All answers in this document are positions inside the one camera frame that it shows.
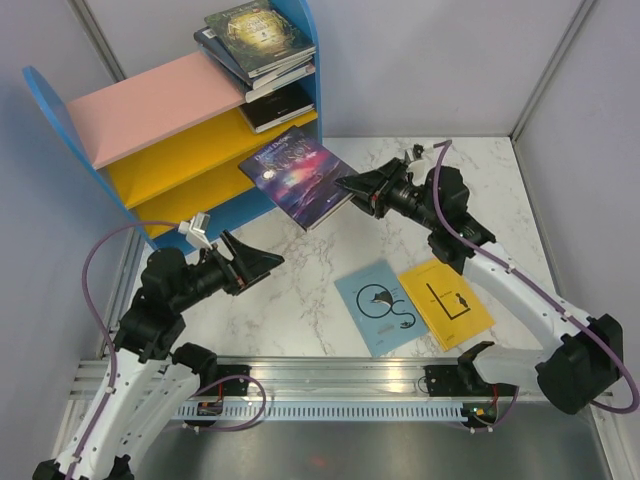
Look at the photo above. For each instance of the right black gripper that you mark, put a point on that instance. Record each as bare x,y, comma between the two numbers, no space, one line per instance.
393,171

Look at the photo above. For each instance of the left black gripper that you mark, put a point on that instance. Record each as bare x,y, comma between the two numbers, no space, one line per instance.
251,263

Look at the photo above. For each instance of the dark purple book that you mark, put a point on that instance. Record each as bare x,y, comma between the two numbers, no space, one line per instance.
299,175

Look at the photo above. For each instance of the light blue fish book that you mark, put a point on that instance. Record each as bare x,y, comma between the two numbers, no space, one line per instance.
380,308

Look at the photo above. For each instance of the black Moon and Sixpence book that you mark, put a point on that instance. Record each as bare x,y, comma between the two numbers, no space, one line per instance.
276,108

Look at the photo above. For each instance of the yellow letter L book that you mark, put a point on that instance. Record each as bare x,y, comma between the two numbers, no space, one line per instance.
446,302

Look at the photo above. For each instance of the green Alice Wonderland book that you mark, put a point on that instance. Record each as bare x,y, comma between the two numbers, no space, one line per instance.
259,37

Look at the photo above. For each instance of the teal ocean cover book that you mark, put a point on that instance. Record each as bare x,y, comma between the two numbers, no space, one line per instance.
275,90

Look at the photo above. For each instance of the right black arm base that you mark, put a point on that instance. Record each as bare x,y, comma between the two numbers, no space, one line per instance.
460,379

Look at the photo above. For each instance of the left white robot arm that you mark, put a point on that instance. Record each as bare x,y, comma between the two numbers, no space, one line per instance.
122,424

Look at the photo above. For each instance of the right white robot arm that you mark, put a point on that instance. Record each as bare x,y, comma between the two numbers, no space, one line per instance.
580,356

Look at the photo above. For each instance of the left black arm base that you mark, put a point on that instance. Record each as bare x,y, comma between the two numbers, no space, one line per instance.
220,382

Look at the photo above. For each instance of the blue pink yellow bookshelf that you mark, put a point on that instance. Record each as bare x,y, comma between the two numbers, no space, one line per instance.
166,144

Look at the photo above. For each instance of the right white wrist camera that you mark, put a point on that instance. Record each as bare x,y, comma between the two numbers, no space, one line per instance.
417,159

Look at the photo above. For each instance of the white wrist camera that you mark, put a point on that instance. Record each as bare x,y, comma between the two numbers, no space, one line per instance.
194,231
417,159

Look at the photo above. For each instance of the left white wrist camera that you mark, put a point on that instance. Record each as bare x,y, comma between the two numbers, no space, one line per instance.
194,231

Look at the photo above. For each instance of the white slotted cable duct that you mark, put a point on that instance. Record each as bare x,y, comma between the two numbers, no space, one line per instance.
349,411

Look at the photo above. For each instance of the aluminium mounting rail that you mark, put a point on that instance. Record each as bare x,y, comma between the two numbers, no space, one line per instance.
286,376

